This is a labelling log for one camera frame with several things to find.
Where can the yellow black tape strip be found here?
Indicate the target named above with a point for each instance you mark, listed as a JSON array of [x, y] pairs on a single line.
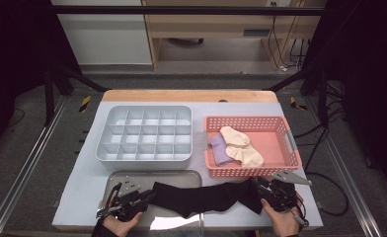
[[295, 103], [85, 103]]

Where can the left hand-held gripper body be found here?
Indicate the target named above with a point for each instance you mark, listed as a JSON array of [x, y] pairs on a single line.
[[130, 200]]

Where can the grey divided storage box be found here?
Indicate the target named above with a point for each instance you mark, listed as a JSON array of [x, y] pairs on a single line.
[[142, 165]]

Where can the black sock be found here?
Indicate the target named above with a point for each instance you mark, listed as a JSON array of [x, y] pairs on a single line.
[[198, 197]]

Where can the black curtain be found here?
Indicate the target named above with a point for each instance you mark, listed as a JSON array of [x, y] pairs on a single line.
[[372, 65], [14, 49]]

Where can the pink perforated basket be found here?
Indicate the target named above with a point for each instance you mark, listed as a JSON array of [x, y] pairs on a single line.
[[273, 144]]

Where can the black horizontal bar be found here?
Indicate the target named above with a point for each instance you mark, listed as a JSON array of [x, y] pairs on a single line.
[[181, 10]]

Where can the black metal stand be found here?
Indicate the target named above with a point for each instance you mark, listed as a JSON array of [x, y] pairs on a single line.
[[49, 98], [322, 98]]

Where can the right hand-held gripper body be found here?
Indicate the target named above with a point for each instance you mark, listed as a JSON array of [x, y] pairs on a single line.
[[280, 194]]

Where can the wooden desk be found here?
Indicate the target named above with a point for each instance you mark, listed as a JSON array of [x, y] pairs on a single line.
[[208, 28]]

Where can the white cabinet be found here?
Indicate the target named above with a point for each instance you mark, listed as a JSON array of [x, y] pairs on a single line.
[[106, 39]]

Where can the cream sock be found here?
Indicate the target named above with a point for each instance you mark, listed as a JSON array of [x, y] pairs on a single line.
[[236, 136], [247, 157]]

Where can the person's right hand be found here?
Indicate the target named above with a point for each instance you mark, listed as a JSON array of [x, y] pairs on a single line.
[[285, 223]]

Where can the transparent grey box lid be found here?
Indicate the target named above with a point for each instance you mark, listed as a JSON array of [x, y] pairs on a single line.
[[181, 177]]

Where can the aluminium rail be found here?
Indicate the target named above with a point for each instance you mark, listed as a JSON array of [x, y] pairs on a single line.
[[23, 177], [356, 197]]

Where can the person's left hand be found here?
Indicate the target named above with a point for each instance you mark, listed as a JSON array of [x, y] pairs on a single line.
[[120, 228]]

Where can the purple sock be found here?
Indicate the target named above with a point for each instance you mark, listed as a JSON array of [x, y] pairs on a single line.
[[219, 151]]

